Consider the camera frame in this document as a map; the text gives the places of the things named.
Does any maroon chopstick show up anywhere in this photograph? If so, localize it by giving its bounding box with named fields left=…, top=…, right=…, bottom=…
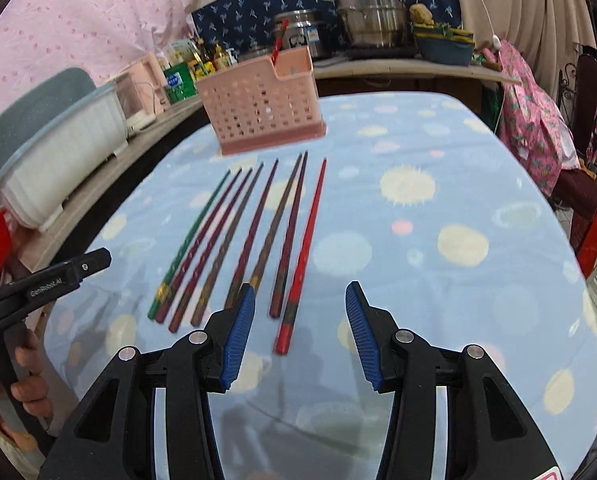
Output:
left=225, top=159, right=279, bottom=309
left=269, top=153, right=308, bottom=318

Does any dark red chopstick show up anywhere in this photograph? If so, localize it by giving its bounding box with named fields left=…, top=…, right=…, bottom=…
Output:
left=149, top=169, right=242, bottom=324
left=168, top=169, right=253, bottom=334

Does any green chopstick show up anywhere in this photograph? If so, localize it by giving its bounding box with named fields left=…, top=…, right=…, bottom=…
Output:
left=148, top=170, right=231, bottom=320

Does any brown chopstick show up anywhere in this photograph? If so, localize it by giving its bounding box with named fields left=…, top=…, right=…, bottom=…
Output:
left=191, top=164, right=264, bottom=327
left=250, top=154, right=303, bottom=292

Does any bright red chopstick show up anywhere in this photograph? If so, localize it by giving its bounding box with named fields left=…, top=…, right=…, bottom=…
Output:
left=274, top=159, right=327, bottom=356
left=270, top=18, right=290, bottom=64

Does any person's left hand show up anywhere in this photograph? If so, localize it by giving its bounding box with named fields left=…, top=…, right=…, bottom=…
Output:
left=0, top=328, right=53, bottom=452

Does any white dish drainer tub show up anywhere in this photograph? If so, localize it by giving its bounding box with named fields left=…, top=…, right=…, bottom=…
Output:
left=0, top=82, right=128, bottom=231

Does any grey-blue drainer lid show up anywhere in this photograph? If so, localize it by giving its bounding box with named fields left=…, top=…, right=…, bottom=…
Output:
left=0, top=67, right=97, bottom=168

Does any wooden counter shelf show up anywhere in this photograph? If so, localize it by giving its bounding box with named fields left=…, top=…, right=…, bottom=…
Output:
left=18, top=56, right=519, bottom=272

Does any blue planet pattern tablecloth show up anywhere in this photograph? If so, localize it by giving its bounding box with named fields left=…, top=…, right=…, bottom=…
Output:
left=44, top=92, right=597, bottom=479

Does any pink electric kettle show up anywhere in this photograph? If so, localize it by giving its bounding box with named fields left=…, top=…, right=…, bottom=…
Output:
left=113, top=53, right=170, bottom=133

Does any green box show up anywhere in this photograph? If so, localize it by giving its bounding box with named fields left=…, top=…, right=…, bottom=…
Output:
left=164, top=62, right=198, bottom=104

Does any pink floral cloth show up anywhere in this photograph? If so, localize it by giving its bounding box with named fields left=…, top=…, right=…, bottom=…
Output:
left=498, top=40, right=580, bottom=196

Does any pink dotted cloth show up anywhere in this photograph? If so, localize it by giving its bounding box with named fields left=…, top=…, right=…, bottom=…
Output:
left=0, top=0, right=193, bottom=114

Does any yellow bottle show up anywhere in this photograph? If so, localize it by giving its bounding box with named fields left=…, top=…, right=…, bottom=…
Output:
left=213, top=44, right=231, bottom=70

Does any pink perforated utensil holder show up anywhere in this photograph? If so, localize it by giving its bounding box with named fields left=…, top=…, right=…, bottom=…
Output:
left=196, top=47, right=327, bottom=156

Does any navy leaf pattern cloth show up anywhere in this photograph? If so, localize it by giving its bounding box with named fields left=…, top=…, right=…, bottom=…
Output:
left=192, top=0, right=462, bottom=53

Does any dark blue plastic basin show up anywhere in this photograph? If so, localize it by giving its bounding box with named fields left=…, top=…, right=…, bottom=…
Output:
left=412, top=24, right=475, bottom=67

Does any steel rice cooker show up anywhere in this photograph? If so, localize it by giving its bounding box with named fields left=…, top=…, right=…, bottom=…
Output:
left=274, top=9, right=330, bottom=60

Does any beige curtain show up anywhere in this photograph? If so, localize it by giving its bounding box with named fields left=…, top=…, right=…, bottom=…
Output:
left=459, top=0, right=597, bottom=98

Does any large steel steamer pot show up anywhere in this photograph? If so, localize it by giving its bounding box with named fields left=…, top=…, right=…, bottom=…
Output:
left=335, top=0, right=408, bottom=49

